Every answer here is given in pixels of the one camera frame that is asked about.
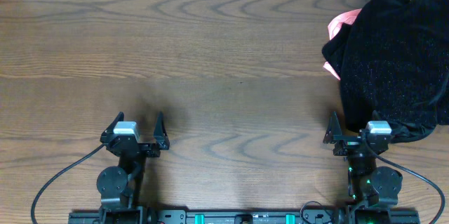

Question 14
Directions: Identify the black velvet skirt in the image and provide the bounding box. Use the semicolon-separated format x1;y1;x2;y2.
322;0;448;143

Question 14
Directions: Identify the left black camera cable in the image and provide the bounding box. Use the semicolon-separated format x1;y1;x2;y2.
30;143;106;224

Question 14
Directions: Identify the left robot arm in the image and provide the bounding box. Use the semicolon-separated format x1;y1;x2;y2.
96;112;170;223

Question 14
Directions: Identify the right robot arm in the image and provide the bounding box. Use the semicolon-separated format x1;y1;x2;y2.
323;112;403;223

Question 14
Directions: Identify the right black camera cable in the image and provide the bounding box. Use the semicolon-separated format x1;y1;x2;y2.
363;136;446;224

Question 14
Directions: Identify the black camera cable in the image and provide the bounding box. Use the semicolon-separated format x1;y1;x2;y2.
30;143;106;224
363;136;446;224

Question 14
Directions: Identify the pink garment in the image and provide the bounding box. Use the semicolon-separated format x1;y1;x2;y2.
323;8;361;80

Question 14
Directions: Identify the black mounting rail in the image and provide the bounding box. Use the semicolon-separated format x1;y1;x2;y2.
68;208;420;224

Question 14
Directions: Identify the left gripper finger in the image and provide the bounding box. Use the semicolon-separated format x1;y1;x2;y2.
153;112;169;144
103;112;124;135

